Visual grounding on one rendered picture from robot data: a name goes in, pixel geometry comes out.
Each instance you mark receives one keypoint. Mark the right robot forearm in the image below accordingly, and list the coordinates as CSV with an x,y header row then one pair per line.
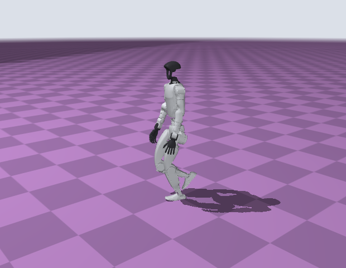
x,y
161,118

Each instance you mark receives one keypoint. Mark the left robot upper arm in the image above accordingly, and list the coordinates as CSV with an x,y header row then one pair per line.
x,y
180,96

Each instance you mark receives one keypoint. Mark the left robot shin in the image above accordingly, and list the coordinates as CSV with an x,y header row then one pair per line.
x,y
173,179

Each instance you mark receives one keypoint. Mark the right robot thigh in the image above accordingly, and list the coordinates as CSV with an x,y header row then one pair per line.
x,y
160,151

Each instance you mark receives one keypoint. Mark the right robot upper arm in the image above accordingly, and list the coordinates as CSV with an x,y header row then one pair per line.
x,y
164,104

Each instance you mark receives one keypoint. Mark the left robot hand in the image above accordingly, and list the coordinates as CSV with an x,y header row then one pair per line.
x,y
171,144

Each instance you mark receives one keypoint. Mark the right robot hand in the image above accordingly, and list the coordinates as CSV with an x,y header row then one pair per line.
x,y
154,133

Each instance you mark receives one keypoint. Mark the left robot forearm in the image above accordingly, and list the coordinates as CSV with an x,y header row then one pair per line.
x,y
178,121

